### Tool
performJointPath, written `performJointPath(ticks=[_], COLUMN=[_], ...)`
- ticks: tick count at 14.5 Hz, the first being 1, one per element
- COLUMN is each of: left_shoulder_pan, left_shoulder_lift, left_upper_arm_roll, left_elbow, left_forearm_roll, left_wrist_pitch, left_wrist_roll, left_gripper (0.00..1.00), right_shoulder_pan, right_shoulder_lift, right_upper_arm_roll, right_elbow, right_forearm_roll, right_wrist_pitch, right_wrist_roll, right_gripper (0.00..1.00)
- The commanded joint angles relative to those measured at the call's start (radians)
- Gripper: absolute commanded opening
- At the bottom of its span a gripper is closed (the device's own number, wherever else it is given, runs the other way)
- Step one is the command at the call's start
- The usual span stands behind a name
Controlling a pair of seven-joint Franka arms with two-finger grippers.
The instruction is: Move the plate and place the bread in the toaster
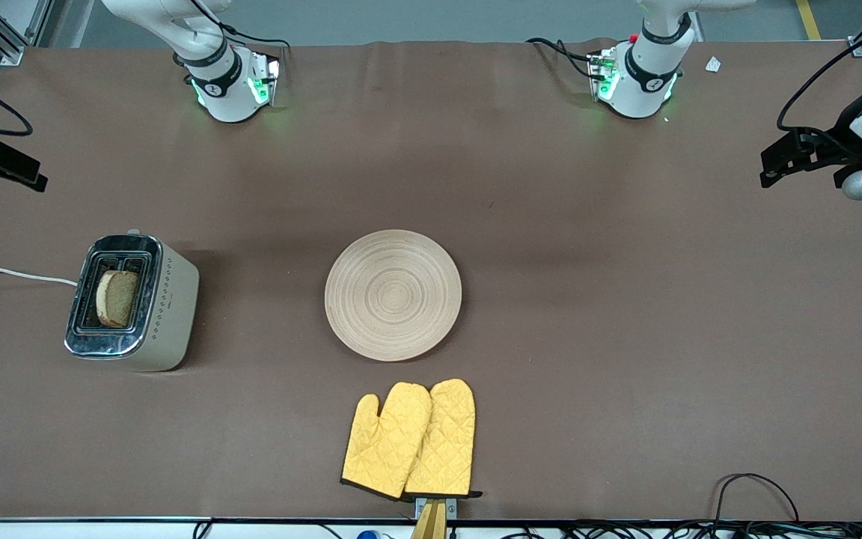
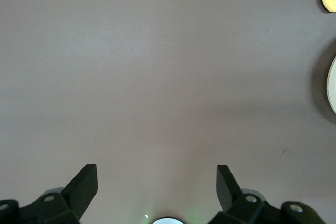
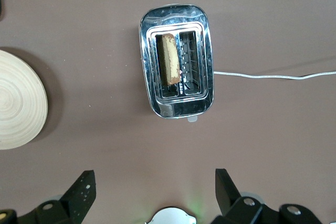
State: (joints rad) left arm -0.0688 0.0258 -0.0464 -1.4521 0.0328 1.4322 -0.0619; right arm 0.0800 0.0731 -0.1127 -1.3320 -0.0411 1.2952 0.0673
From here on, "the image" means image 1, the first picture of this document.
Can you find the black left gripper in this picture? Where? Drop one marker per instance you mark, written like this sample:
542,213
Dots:
833,147

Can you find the brown bread slice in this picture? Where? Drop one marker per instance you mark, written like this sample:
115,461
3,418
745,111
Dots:
118,298

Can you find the round wooden plate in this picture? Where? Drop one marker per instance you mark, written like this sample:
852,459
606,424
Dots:
393,296

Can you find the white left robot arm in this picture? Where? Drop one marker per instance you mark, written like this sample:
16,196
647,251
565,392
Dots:
648,75

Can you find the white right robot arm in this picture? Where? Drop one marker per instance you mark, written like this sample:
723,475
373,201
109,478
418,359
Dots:
221,90

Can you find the cream and chrome toaster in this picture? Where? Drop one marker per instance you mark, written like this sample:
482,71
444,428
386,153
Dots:
169,314

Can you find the small white paper scrap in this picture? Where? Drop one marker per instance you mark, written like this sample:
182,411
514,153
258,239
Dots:
713,64

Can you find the brown table cover mat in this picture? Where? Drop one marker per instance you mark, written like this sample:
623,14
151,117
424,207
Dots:
431,187

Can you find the yellow quilted oven mitt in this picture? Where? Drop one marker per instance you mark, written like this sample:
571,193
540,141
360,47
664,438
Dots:
446,442
386,442

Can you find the small blue cap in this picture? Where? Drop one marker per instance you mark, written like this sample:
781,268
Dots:
367,534

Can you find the wooden stick with metal bracket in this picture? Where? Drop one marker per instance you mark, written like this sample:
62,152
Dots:
431,520

